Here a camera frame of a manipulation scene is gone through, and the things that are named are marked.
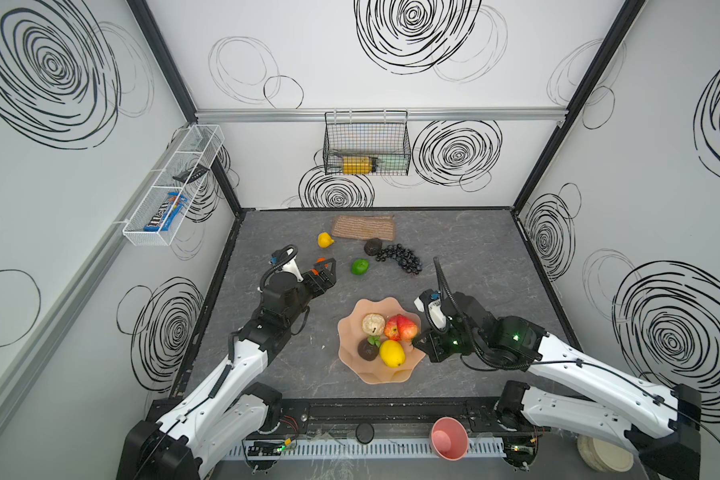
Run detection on pink cup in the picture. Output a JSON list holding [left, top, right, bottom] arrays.
[[430, 417, 469, 461]]

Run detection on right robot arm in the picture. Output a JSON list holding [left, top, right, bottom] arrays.
[[414, 290, 701, 479]]

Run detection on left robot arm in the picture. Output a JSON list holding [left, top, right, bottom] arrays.
[[116, 245, 336, 479]]

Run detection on white slotted cable duct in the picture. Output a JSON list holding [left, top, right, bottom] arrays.
[[217, 436, 507, 462]]

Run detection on small yellow lemon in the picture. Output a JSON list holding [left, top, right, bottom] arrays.
[[317, 232, 335, 249]]

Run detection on yellow sponge in basket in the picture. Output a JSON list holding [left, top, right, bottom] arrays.
[[341, 156, 376, 175]]

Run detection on red green apple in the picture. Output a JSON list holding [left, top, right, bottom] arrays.
[[396, 315, 419, 343]]

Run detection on cream fake pear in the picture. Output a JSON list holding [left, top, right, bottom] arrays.
[[361, 313, 386, 336]]

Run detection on black grape bunch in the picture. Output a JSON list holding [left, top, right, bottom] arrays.
[[374, 244, 423, 275]]

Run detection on red fake bell pepper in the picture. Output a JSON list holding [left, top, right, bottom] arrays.
[[384, 316, 401, 341]]

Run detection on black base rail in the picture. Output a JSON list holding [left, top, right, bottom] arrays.
[[263, 395, 628, 436]]

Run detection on black wire wall basket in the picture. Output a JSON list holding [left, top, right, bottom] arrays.
[[322, 110, 412, 176]]

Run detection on large yellow lemon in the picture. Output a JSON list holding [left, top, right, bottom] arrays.
[[379, 340, 406, 369]]

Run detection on blue candy packet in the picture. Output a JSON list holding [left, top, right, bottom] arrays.
[[143, 192, 187, 232]]

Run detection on black remote control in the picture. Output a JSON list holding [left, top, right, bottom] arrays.
[[172, 164, 209, 185]]

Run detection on white wire wall shelf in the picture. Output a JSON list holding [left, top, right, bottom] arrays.
[[122, 124, 224, 247]]

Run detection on green item in basket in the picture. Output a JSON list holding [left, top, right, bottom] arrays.
[[375, 154, 410, 175]]

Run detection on green fake lime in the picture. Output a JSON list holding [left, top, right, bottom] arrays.
[[351, 259, 370, 276]]

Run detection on brown woven mat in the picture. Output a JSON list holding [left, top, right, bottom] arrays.
[[330, 215, 396, 241]]

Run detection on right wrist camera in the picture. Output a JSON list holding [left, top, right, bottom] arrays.
[[414, 290, 448, 333]]

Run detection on dark mangosteen green top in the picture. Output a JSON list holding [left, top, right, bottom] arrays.
[[357, 336, 381, 362]]

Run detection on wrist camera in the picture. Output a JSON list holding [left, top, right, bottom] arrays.
[[414, 290, 448, 333], [270, 245, 303, 282]]

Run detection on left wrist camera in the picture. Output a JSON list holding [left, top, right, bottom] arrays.
[[270, 245, 303, 282]]

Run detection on dark fake avocado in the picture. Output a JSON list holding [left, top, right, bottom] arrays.
[[363, 238, 383, 256]]

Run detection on black round knob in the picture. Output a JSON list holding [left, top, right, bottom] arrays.
[[355, 422, 375, 445]]

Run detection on beige stacked bowls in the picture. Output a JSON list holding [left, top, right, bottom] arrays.
[[577, 435, 634, 473]]

